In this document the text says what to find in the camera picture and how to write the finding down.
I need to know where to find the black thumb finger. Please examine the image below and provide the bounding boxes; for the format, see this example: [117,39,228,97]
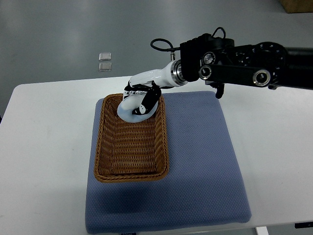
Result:
[132,85,161,115]

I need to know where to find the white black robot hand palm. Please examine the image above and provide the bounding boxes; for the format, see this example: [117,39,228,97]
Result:
[123,70,174,99]

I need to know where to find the blue white plush toy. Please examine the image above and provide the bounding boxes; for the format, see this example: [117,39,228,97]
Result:
[117,92,158,123]

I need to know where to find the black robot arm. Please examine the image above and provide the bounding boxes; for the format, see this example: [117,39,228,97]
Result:
[120,33,313,116]

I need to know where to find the brown wicker basket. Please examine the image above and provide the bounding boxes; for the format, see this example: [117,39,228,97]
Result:
[93,94,169,183]

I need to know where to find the upper silver floor plate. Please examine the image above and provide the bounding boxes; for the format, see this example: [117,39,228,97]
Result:
[98,52,112,61]

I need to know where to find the blue quilted mat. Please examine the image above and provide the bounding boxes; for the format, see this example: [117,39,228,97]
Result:
[85,92,251,234]

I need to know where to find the brown cardboard box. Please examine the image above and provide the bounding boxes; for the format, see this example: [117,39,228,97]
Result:
[279,0,313,13]

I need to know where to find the white table leg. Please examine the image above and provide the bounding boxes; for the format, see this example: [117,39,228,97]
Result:
[255,226,269,235]

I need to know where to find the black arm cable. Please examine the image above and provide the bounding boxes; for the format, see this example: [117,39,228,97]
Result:
[150,38,181,53]

